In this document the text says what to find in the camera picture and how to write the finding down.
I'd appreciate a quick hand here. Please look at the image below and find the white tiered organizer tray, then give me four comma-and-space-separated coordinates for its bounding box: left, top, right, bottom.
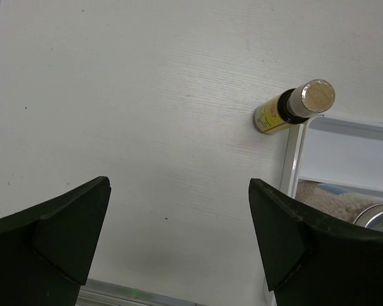
279, 115, 383, 200

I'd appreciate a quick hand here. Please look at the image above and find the small yellow-label bottle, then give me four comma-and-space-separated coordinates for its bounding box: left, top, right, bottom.
253, 79, 336, 134

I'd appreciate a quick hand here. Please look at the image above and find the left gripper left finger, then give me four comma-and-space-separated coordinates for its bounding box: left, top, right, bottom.
0, 177, 111, 305

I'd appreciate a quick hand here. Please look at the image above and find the aluminium front rail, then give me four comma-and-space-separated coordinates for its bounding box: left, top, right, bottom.
75, 279, 200, 306

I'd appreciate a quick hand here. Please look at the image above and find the tall silver-lid jar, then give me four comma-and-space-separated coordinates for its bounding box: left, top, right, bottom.
296, 180, 383, 232

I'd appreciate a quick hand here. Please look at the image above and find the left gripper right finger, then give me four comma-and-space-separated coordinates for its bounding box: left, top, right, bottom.
248, 178, 383, 305

